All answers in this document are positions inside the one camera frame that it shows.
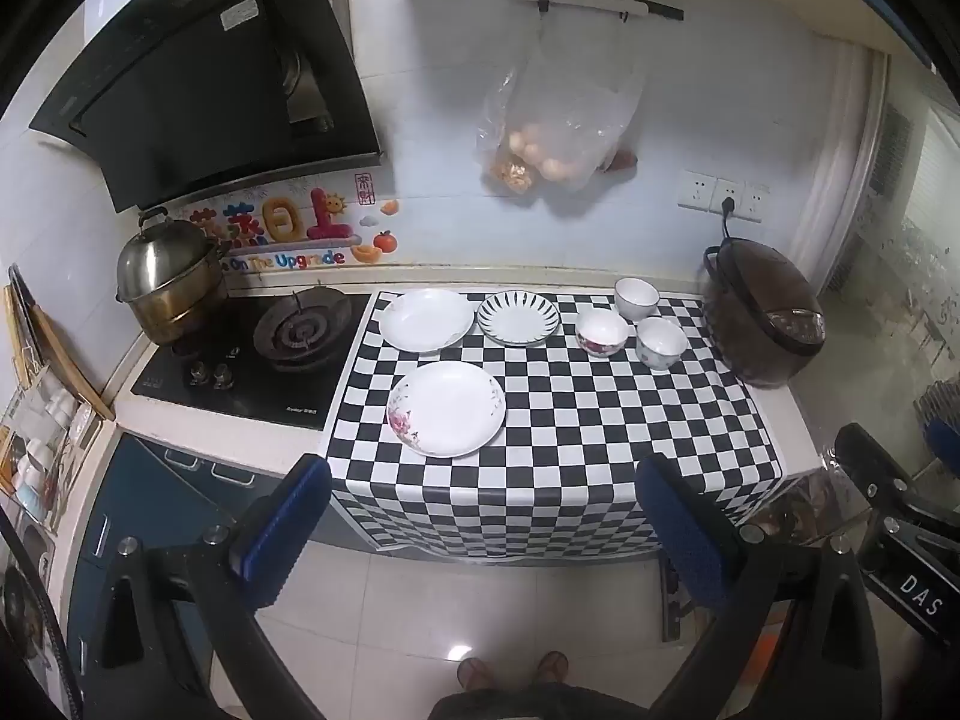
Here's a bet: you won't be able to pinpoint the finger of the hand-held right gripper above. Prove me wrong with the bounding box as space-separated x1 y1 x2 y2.
924 416 960 473
834 424 960 545

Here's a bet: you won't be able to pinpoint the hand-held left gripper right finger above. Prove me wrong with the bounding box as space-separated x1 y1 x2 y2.
636 454 884 720

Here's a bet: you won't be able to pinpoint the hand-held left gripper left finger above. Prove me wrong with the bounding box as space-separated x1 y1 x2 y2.
64 454 333 720

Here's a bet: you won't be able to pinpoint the plain white deep plate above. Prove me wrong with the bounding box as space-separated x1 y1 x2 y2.
377 288 476 353

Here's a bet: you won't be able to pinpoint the striped rim white plate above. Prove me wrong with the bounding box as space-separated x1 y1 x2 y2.
477 289 560 347

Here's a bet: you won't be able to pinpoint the black glass gas stove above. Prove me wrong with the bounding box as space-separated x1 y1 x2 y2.
131 289 374 432

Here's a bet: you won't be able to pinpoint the blue kitchen cabinet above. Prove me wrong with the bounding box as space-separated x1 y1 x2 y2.
66 431 353 661

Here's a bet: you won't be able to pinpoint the black white checkered tablecloth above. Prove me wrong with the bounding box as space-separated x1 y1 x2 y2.
319 289 803 563

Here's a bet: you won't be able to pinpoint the brown rice cooker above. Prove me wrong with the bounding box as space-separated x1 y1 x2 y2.
701 236 827 391

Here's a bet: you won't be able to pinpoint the blue patterned white bowl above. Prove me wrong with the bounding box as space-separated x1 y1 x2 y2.
636 316 688 371

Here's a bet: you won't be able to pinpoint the pink floral white plate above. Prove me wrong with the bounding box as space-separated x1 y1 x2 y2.
386 360 507 458

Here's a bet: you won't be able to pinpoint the sliding glass door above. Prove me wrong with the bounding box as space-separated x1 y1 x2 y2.
795 37 960 428

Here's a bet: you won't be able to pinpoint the red floral white bowl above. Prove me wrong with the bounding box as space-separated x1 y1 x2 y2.
575 309 629 359

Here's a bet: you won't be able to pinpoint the person's dark shorts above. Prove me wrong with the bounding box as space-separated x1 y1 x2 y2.
431 681 653 720

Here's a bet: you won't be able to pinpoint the dark rimmed white bowl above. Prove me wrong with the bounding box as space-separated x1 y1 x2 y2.
614 277 661 322

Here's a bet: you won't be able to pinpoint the stainless steel steamer pot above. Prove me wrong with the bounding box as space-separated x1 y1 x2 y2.
115 240 230 346

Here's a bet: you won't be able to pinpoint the rack of seasoning bottles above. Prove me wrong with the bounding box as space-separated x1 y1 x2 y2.
0 360 102 533

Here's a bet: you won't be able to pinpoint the wooden cutting board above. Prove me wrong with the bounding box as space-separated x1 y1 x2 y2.
4 262 115 421

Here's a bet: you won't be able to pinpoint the steel pot lid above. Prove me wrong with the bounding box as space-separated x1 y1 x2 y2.
116 206 216 293

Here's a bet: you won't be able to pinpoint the clear plastic bag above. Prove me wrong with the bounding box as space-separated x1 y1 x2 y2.
474 11 650 196

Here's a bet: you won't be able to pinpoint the black range hood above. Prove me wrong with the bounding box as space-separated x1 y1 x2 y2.
28 0 383 215

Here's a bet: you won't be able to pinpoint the colourful wall sticker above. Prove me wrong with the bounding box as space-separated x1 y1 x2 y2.
176 172 398 275

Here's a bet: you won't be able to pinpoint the white wall hook rail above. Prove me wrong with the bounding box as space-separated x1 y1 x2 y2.
514 0 685 22

